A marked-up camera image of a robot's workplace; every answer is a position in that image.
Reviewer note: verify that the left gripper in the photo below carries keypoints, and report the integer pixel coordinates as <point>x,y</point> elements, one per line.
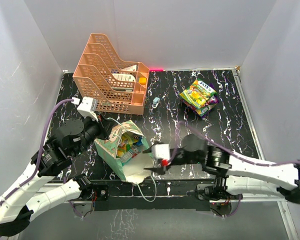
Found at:
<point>107,125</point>

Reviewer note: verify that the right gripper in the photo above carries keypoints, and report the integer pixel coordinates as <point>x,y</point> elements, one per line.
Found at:
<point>157,170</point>

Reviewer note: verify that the green patterned paper bag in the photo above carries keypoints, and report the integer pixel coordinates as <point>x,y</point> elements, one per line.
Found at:
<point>133,172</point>

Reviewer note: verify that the blue snack packet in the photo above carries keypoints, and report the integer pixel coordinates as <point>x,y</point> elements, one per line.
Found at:
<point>139,142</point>

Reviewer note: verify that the yellow snack packet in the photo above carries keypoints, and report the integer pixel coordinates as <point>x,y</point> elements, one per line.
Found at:
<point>123,147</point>

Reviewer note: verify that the green snack packet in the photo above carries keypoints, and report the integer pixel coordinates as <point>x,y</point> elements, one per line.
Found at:
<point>203,110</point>

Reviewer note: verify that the yellow green Fox's candy bag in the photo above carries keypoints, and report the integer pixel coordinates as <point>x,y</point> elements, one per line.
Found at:
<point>198,94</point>

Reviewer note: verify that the purple Fox's candy bag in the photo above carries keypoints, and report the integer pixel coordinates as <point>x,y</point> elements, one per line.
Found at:
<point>209,106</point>

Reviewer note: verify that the teal white snack bag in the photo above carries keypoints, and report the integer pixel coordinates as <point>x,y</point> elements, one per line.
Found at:
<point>133,152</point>

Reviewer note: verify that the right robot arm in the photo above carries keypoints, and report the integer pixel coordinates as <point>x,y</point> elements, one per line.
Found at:
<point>234,174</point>

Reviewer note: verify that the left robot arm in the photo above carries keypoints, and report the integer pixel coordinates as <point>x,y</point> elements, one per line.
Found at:
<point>21,204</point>

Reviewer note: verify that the orange plastic file organizer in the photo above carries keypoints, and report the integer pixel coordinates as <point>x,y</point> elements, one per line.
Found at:
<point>94,78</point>

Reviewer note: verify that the white papers in organizer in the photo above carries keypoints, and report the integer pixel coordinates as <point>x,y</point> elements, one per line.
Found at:
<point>126,76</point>

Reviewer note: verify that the light blue padlock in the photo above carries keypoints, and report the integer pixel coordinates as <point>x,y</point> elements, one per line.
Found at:
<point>155,102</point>

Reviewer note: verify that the yellow sticky notes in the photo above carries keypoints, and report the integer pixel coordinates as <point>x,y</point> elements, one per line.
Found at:
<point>142,80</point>

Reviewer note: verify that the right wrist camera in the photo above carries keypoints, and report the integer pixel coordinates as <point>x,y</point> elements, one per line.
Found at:
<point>161,152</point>

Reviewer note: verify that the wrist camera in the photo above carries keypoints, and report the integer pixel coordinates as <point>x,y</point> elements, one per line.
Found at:
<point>161,152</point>
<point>86,107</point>

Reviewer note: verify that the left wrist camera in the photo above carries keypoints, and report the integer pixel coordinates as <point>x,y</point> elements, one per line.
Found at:
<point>86,107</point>

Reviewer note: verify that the black front mounting rail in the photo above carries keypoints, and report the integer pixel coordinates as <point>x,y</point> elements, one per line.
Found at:
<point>180,194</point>

